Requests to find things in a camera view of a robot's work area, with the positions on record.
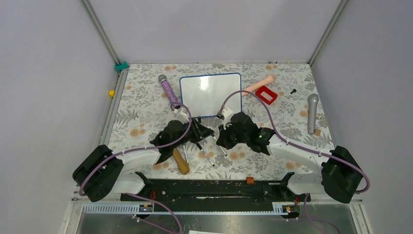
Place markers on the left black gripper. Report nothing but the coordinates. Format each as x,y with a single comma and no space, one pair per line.
199,131

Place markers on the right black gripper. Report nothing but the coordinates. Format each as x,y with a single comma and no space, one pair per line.
223,140

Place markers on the blue-framed whiteboard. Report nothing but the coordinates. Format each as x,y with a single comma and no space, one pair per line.
204,95

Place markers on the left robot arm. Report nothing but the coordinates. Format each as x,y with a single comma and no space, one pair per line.
104,172

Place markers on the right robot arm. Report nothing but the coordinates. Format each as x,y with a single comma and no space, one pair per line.
334,172

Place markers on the green-capped marker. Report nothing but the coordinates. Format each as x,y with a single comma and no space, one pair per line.
185,154

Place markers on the purple patterned microphone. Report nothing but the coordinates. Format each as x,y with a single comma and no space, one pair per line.
175,104

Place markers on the black-capped marker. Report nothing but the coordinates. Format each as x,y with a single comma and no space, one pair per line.
205,154

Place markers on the red rectangular tray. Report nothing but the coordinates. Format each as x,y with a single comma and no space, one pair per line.
266,95

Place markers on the brown cork cylinder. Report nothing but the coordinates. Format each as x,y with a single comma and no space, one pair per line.
249,180

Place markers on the floral patterned table mat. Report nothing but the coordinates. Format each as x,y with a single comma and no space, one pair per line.
144,110

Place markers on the pink plastic cylinder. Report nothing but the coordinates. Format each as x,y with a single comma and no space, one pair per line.
254,87

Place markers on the small wooden cube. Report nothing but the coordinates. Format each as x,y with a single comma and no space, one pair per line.
317,132

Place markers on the silver grey microphone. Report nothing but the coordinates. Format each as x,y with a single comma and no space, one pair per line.
312,100

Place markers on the teal corner clip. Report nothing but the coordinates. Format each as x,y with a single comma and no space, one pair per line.
121,66

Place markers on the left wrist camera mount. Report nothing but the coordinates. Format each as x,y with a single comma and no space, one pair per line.
181,115

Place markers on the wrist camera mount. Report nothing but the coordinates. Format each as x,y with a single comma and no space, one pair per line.
225,115
181,115

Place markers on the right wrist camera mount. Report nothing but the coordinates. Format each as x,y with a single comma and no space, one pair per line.
225,115

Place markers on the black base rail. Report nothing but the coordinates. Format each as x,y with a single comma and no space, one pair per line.
219,195

